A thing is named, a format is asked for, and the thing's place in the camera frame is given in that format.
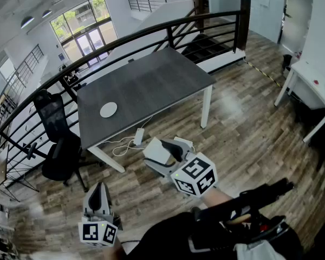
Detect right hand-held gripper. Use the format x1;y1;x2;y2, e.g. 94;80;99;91
144;139;218;199

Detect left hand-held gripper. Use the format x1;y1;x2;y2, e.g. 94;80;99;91
77;182;123;248

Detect white tissue pack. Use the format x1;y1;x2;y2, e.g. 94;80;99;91
142;137;171;166

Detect white round pad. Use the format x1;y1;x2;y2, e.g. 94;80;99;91
99;101;118;119

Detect person's right forearm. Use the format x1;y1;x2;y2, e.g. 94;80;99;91
202;187;234;209

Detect person's left forearm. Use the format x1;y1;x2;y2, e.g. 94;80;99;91
102;237;127;260

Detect white power strip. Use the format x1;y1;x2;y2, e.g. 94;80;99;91
133;127;145;146

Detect dark grey table white legs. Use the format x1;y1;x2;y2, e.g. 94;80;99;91
76;47;217;174

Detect person's black clothing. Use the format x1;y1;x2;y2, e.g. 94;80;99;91
123;177;306;260

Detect black office chair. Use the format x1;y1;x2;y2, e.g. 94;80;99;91
27;88;104;193

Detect dark staircase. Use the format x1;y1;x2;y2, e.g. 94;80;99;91
180;32;234;64

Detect black curved metal railing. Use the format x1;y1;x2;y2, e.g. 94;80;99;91
0;10;242;203

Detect yellow black floor strip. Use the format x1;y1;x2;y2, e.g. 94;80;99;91
243;59;283;88

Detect glass entrance door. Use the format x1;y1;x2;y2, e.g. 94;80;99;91
49;0;119;68

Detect straight black balcony railing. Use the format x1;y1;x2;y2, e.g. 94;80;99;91
126;0;181;14

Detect white desk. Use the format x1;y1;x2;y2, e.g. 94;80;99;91
274;59;325;144

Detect white cable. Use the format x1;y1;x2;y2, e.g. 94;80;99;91
100;115;154;158

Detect dark wooden post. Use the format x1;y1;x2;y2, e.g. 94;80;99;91
236;0;252;51

